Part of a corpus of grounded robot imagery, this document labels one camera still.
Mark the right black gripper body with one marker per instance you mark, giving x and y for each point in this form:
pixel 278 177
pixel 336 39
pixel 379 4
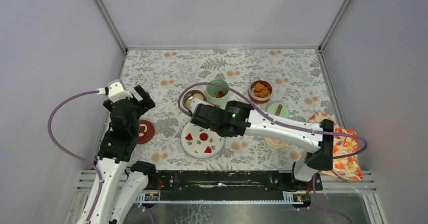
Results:
pixel 217 129

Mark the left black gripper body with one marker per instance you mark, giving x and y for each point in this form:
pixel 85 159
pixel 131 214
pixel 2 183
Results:
pixel 141 101

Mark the green cylindrical container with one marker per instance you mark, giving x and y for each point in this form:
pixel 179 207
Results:
pixel 213 88

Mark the rice ball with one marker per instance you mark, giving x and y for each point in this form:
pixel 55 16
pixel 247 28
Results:
pixel 187 102
pixel 198 96

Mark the white plate with food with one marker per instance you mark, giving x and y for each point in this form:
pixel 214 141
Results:
pixel 199 142

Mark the steel bowl red band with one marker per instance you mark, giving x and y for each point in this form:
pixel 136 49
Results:
pixel 256 99
pixel 190 95

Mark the fried chicken piece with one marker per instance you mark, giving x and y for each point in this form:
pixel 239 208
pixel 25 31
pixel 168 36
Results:
pixel 264 94
pixel 258 87

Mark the green lid with handle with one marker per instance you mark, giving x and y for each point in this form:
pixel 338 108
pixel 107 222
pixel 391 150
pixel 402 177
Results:
pixel 278 109

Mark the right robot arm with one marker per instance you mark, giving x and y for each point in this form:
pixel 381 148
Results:
pixel 316 139

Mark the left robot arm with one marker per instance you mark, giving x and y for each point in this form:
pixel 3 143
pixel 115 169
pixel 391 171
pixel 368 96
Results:
pixel 105 203

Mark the red round lid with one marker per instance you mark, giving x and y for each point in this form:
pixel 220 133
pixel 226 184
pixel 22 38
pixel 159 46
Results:
pixel 146 132

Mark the cream round lid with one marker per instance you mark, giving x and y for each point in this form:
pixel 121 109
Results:
pixel 275 144

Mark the floral table mat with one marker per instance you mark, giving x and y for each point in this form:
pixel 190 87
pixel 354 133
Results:
pixel 294 74

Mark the orange floral cloth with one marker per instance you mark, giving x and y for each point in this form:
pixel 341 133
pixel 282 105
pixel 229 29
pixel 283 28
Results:
pixel 343 168

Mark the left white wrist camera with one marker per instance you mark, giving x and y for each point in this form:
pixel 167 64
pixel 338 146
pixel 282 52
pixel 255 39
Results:
pixel 115 91

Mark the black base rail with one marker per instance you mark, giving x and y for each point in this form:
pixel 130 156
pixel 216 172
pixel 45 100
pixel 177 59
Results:
pixel 222 185

